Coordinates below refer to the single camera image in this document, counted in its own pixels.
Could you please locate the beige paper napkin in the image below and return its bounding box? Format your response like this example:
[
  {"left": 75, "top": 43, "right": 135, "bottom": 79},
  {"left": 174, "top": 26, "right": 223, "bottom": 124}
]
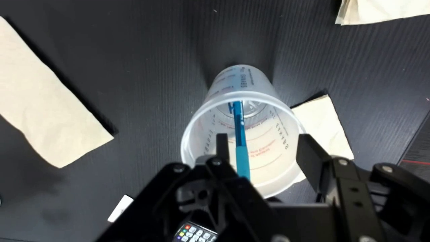
[
  {"left": 289, "top": 93, "right": 356, "bottom": 161},
  {"left": 0, "top": 15, "right": 115, "bottom": 171},
  {"left": 333, "top": 0, "right": 430, "bottom": 27}
]

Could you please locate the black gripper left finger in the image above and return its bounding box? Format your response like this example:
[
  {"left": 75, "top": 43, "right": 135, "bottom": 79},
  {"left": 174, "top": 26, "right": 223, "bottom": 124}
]
[{"left": 95, "top": 132, "right": 270, "bottom": 242}]

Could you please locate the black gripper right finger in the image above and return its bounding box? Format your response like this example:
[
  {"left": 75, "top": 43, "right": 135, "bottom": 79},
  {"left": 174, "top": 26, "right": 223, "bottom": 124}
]
[{"left": 295, "top": 133, "right": 430, "bottom": 242}]

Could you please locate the long remote with coloured buttons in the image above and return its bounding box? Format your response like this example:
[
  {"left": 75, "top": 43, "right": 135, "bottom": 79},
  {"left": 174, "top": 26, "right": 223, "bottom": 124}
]
[{"left": 173, "top": 221, "right": 219, "bottom": 242}]

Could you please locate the blue straw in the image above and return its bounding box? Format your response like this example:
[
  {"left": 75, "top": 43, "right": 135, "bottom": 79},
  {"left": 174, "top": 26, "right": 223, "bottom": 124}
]
[{"left": 230, "top": 100, "right": 252, "bottom": 180}]

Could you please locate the clear plastic measuring cup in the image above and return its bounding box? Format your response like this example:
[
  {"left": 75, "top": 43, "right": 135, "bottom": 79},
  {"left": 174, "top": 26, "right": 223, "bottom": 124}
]
[{"left": 178, "top": 65, "right": 307, "bottom": 200}]

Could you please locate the small white card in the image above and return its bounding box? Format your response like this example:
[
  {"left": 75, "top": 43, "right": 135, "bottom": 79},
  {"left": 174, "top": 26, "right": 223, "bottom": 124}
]
[{"left": 106, "top": 194, "right": 135, "bottom": 225}]

